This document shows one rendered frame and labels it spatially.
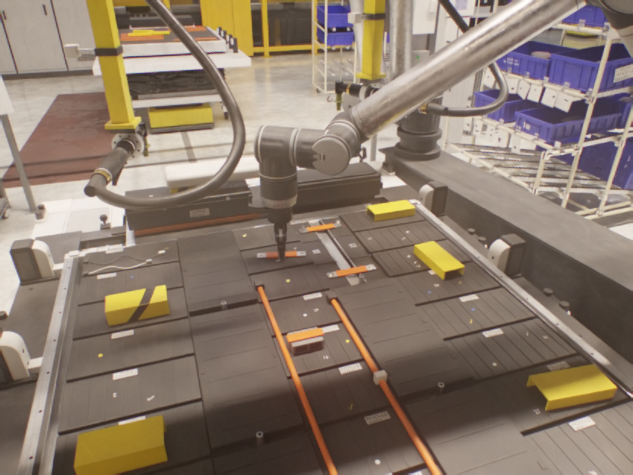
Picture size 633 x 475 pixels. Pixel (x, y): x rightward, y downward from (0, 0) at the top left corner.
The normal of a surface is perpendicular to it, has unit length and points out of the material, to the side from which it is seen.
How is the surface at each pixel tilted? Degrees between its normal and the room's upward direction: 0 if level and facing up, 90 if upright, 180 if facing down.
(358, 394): 0
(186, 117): 90
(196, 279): 0
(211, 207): 90
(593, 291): 90
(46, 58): 90
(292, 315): 0
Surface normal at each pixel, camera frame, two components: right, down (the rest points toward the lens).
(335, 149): -0.18, 0.40
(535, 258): -0.90, 0.22
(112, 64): 0.07, 0.49
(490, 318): 0.00, -0.87
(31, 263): 0.32, 0.47
